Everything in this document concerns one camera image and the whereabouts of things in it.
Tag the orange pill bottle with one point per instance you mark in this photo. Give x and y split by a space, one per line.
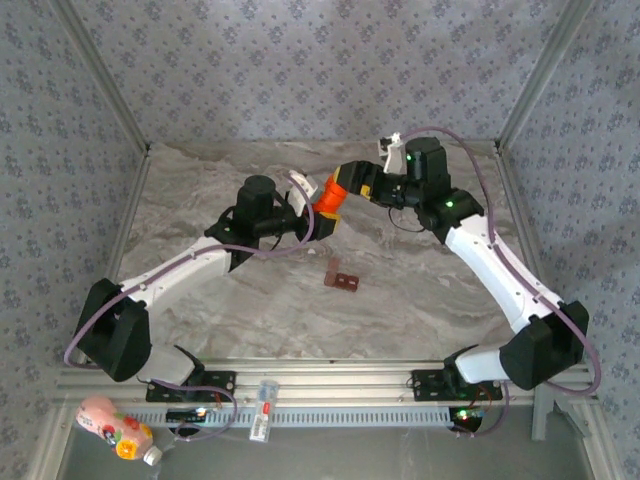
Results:
330 200

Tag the brown pill organizer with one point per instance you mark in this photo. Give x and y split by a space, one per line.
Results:
345 282

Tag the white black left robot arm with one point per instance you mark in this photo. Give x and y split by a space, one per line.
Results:
175 270

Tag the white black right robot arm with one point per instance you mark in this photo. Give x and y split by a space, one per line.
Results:
500 270

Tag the clear plastic labelled packet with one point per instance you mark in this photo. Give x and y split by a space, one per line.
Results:
262 415

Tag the small circuit board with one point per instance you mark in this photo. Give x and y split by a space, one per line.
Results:
185 413
467 415

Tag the pink drink bottle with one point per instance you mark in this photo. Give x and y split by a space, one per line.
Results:
125 440

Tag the aluminium side rail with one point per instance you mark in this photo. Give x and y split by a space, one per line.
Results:
127 220
522 225

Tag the aluminium corner post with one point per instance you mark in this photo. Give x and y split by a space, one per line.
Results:
105 75
540 75

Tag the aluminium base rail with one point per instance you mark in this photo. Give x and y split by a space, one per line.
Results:
350 380

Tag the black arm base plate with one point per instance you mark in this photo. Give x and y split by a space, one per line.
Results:
220 382
425 385

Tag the grey metal bracket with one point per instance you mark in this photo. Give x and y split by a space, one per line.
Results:
541 425

